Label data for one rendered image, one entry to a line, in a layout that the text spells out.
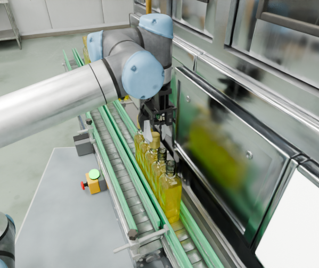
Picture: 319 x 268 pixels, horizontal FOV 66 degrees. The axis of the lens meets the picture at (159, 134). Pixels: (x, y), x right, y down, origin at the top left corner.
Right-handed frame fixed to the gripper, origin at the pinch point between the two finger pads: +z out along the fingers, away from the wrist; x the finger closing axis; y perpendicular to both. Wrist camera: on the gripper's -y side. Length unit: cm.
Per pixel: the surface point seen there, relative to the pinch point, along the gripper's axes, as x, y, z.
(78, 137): -21, -53, 32
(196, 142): 12.6, 5.0, 2.6
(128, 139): 0.8, -35.9, 27.2
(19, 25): -69, -578, 85
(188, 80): 11.9, -2.1, -16.0
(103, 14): 113, -579, 78
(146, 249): -11.5, 19.2, 26.8
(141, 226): -10.0, 11.0, 27.3
